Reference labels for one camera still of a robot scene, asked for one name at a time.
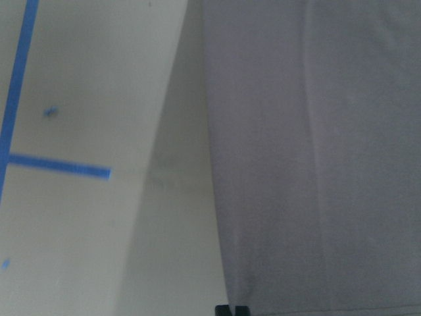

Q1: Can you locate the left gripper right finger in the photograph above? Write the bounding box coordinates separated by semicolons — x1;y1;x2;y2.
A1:
235;305;251;316

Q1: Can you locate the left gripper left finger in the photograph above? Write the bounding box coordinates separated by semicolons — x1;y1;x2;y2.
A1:
214;305;230;316

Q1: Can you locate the brown t-shirt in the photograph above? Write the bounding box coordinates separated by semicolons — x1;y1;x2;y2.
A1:
203;1;420;315

